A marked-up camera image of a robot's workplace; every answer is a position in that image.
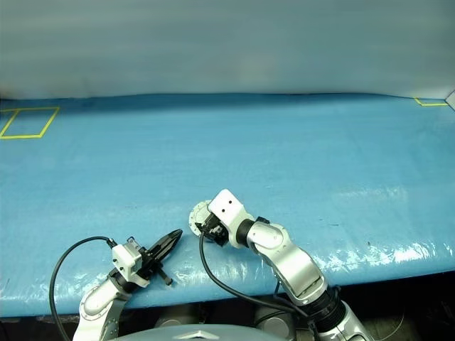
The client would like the small yellow tape outline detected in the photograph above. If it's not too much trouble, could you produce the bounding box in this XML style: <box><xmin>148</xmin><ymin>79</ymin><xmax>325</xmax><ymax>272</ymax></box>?
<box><xmin>413</xmin><ymin>97</ymin><xmax>450</xmax><ymax>107</ymax></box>

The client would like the grey rounded block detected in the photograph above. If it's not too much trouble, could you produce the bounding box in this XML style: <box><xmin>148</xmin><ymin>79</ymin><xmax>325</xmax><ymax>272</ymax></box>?
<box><xmin>257</xmin><ymin>308</ymin><xmax>296</xmax><ymax>335</ymax></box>
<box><xmin>155</xmin><ymin>317</ymin><xmax>186</xmax><ymax>330</ymax></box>

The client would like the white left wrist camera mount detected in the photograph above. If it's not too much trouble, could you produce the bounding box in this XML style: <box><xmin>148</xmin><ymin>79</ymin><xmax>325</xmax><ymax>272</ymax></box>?
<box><xmin>111</xmin><ymin>237</ymin><xmax>149</xmax><ymax>288</ymax></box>

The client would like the grey robot torso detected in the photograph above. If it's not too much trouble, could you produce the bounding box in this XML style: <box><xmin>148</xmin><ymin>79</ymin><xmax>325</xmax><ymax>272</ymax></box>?
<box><xmin>117</xmin><ymin>320</ymin><xmax>300</xmax><ymax>341</ymax></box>

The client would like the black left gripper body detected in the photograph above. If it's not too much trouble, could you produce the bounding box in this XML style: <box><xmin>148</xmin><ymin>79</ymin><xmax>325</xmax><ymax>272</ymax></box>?
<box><xmin>137</xmin><ymin>247</ymin><xmax>173</xmax><ymax>287</ymax></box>

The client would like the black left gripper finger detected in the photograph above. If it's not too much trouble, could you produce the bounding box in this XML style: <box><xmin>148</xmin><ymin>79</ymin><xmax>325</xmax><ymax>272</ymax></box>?
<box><xmin>154</xmin><ymin>230</ymin><xmax>184</xmax><ymax>264</ymax></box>
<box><xmin>149</xmin><ymin>229</ymin><xmax>180</xmax><ymax>258</ymax></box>

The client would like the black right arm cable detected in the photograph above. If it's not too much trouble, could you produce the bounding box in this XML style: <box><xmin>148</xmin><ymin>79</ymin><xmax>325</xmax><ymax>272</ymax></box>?
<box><xmin>198</xmin><ymin>230</ymin><xmax>343</xmax><ymax>341</ymax></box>

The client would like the large yellow tape rectangle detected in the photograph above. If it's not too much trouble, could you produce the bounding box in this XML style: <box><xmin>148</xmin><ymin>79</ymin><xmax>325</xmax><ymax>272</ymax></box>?
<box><xmin>0</xmin><ymin>106</ymin><xmax>61</xmax><ymax>140</ymax></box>

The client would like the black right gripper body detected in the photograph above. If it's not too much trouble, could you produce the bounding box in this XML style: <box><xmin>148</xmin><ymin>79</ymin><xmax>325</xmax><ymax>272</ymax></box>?
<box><xmin>203</xmin><ymin>212</ymin><xmax>230</xmax><ymax>248</ymax></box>

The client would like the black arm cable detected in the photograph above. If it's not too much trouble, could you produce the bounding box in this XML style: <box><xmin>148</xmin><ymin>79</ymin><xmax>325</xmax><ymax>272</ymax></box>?
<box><xmin>198</xmin><ymin>230</ymin><xmax>343</xmax><ymax>341</ymax></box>
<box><xmin>48</xmin><ymin>236</ymin><xmax>118</xmax><ymax>341</ymax></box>

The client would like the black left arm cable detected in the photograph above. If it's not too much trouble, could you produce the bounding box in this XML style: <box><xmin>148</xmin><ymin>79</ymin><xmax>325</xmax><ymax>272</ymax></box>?
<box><xmin>48</xmin><ymin>236</ymin><xmax>118</xmax><ymax>341</ymax></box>

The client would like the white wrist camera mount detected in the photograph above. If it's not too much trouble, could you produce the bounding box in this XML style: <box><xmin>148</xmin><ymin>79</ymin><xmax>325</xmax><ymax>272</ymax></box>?
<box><xmin>111</xmin><ymin>237</ymin><xmax>149</xmax><ymax>288</ymax></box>
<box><xmin>208</xmin><ymin>188</ymin><xmax>255</xmax><ymax>249</ymax></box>

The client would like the blue plastic table cover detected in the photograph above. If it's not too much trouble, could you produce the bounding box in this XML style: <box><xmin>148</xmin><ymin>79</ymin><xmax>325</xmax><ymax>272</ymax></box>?
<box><xmin>0</xmin><ymin>92</ymin><xmax>455</xmax><ymax>318</ymax></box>

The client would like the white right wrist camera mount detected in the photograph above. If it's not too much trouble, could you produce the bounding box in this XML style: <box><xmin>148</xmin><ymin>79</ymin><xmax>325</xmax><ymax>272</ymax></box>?
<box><xmin>208</xmin><ymin>188</ymin><xmax>255</xmax><ymax>249</ymax></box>

